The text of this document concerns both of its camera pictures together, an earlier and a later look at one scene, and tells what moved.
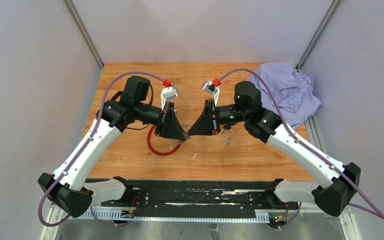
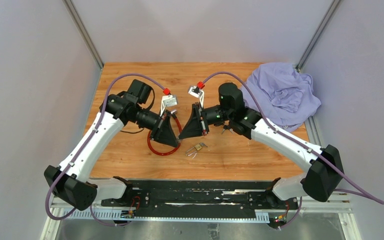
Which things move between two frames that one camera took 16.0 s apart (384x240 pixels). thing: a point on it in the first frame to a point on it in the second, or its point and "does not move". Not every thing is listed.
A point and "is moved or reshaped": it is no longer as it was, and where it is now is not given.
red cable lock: x=153 y=150 does not move
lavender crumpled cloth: x=297 y=97 does not move
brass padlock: x=175 y=145 is moved or reshaped
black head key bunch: x=227 y=127 does not move
